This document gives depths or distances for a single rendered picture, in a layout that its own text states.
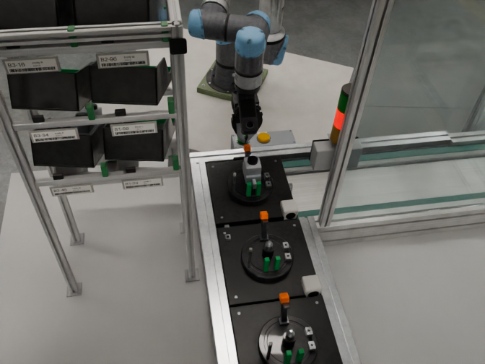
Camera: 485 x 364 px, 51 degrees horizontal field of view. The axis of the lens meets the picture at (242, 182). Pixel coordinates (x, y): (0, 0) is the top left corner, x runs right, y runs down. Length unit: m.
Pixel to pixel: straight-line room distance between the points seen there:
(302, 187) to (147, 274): 0.55
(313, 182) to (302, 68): 0.69
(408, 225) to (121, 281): 0.86
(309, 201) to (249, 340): 0.52
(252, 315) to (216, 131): 0.79
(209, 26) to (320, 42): 2.62
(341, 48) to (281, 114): 2.06
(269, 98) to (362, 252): 0.75
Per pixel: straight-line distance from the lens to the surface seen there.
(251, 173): 1.44
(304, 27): 4.13
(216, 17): 1.42
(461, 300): 1.59
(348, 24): 4.26
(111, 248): 1.55
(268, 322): 1.26
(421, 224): 1.62
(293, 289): 1.33
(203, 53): 2.24
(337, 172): 1.30
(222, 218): 1.45
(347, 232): 1.53
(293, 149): 1.66
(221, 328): 1.29
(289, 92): 2.05
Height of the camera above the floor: 2.12
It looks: 48 degrees down
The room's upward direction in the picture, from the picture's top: 4 degrees clockwise
